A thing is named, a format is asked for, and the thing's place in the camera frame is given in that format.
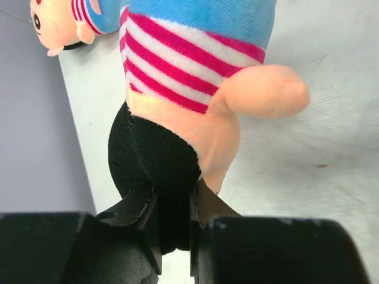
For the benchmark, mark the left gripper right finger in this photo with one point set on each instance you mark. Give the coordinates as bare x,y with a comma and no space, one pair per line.
204,204

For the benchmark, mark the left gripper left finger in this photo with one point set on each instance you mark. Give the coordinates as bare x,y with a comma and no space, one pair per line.
138,212

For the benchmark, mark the black hair boy plush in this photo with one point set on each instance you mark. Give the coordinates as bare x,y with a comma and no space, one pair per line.
191,67

